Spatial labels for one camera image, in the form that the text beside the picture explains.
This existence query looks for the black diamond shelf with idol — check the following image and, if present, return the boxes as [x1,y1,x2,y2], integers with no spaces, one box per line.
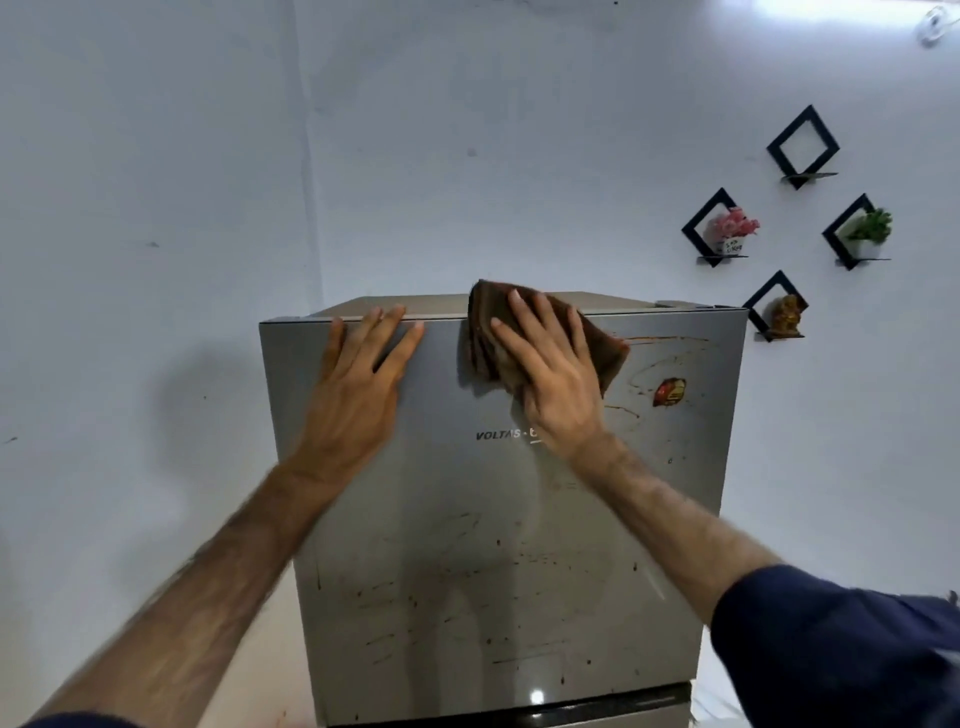
[742,269,810,343]

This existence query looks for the golden idol figurine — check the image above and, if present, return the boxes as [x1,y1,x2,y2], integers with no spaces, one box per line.
[769,294,805,337]

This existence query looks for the green plant in white pot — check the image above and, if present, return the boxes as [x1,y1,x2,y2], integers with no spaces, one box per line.
[847,208,894,260]

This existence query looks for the brown checked cloth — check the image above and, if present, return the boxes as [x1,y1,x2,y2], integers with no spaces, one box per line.
[467,279,631,399]

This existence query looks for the plain silver refrigerator door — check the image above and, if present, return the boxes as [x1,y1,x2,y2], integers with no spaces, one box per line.
[329,704,693,728]

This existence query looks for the silver refrigerator door with logo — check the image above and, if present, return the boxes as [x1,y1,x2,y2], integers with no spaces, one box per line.
[258,303,750,725]

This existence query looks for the person's right forearm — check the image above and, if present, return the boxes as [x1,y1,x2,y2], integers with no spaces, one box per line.
[573,434,781,628]

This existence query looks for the grey refrigerator cabinet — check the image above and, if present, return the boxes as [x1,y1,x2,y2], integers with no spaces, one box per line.
[311,290,721,320]

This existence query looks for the black diamond shelf with plant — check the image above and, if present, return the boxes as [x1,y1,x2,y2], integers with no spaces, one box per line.
[821,193,894,272]

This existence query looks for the dark blue left sleeve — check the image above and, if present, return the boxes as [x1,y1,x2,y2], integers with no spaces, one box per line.
[22,712,144,728]

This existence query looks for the dark blue right sleeve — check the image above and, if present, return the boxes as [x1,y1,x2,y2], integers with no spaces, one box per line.
[708,563,960,728]

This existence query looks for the white round wall fitting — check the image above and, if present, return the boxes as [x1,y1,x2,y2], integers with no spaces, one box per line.
[916,3,955,48]

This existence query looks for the person's left hand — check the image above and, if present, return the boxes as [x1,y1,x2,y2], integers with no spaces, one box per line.
[288,303,427,489]

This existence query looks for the dark blue sleeve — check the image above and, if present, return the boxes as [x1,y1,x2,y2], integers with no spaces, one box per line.
[22,712,144,728]
[708,563,960,728]

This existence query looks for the person's right hand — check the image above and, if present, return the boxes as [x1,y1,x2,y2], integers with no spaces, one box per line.
[488,288,613,459]

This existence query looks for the empty black diamond wall shelf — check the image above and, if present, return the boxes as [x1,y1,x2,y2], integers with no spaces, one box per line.
[766,104,841,191]

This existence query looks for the person's left forearm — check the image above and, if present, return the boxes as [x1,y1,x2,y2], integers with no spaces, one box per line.
[29,464,339,728]

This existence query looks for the pink flowers in white pot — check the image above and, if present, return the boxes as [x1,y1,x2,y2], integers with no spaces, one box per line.
[710,207,761,256]

